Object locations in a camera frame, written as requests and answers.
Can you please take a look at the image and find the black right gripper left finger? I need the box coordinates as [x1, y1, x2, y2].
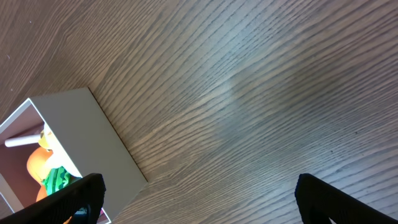
[1, 173, 106, 224]

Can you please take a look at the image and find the white box with pink interior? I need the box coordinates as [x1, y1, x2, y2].
[1, 88, 147, 223]

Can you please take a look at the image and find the white plush duck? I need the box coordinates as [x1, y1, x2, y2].
[44, 123, 82, 177]

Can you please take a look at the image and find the yellow wooden rattle drum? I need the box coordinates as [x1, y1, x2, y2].
[5, 131, 52, 150]

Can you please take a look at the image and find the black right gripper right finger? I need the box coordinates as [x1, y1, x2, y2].
[295, 174, 397, 224]

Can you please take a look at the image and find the green round plastic toy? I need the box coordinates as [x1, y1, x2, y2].
[42, 167, 72, 195]

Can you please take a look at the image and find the orange dinosaur toy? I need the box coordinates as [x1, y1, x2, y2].
[27, 147, 53, 202]

